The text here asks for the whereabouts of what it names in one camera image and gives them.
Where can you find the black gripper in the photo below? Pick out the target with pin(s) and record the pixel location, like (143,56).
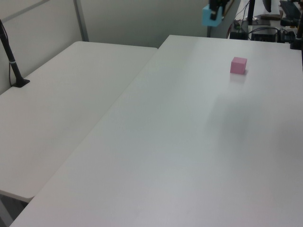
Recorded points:
(219,2)

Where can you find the blue foam cube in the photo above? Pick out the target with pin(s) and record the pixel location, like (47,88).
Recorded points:
(209,21)

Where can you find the pink foam cube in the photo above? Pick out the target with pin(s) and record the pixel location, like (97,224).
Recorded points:
(237,66)

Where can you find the small green device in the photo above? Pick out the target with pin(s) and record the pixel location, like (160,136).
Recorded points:
(237,25)

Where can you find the small black box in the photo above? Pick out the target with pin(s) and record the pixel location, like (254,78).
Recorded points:
(237,35)

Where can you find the black monitor stand pole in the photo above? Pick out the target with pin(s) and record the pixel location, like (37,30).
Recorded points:
(251,11)

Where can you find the black electronics box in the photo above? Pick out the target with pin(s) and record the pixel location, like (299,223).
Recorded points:
(264,35)

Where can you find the brown flat object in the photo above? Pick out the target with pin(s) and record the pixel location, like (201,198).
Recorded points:
(271,17)

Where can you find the black keyboard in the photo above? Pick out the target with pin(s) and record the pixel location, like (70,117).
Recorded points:
(291,8)

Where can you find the black camera device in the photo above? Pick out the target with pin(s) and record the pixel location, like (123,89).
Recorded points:
(285,35)

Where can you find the black clamp mount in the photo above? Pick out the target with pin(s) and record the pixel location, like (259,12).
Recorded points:
(297,40)

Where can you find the black camera stand pole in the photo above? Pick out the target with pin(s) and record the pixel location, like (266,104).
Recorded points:
(8,50)

